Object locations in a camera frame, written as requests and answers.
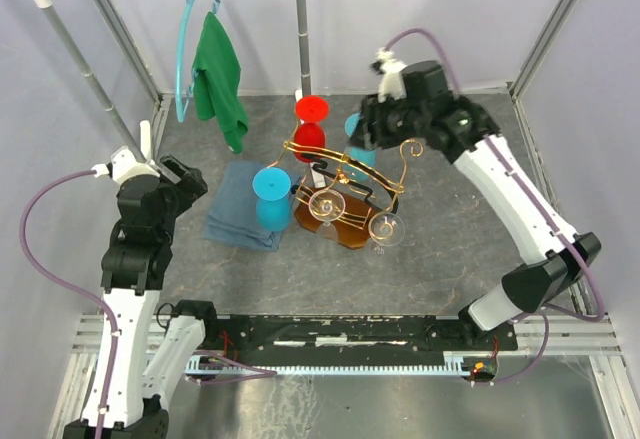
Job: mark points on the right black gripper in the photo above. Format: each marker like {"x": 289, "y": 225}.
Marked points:
{"x": 372, "y": 111}

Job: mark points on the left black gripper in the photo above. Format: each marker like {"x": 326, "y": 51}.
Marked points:
{"x": 191, "y": 184}

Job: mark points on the blue wine glass back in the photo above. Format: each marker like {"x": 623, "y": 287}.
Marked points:
{"x": 365, "y": 157}

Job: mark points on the blue wine glass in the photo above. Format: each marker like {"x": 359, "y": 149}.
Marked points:
{"x": 365, "y": 157}
{"x": 272, "y": 187}

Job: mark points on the blue wine glass front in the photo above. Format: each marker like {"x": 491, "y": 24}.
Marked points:
{"x": 272, "y": 187}

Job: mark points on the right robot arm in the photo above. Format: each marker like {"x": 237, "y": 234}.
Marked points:
{"x": 415, "y": 102}

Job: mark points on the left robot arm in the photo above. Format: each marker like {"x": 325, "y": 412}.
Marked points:
{"x": 132, "y": 391}

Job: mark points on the red wine glass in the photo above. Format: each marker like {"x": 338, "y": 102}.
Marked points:
{"x": 311, "y": 110}

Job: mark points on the clear wine glass middle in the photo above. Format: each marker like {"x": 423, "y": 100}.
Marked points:
{"x": 326, "y": 206}

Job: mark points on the clear wine glass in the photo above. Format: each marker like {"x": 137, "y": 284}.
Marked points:
{"x": 386, "y": 230}
{"x": 326, "y": 206}

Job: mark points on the clear wine glass front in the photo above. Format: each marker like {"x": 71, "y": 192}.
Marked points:
{"x": 386, "y": 230}

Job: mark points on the teal clothes hanger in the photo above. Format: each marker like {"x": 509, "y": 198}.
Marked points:
{"x": 183, "y": 96}

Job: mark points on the folded blue cloth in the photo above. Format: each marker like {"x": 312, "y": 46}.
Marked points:
{"x": 232, "y": 218}

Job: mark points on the green cloth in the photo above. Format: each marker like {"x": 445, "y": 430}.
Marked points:
{"x": 216, "y": 83}

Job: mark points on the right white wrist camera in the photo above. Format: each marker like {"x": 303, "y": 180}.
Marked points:
{"x": 391, "y": 85}

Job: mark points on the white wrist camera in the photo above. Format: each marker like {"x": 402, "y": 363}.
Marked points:
{"x": 123, "y": 165}
{"x": 391, "y": 85}

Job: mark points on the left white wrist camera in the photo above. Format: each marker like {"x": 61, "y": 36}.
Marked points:
{"x": 123, "y": 165}

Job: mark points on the gold wire wine glass rack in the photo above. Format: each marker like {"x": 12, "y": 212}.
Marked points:
{"x": 363, "y": 201}

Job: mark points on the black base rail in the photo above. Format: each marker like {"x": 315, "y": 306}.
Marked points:
{"x": 272, "y": 341}

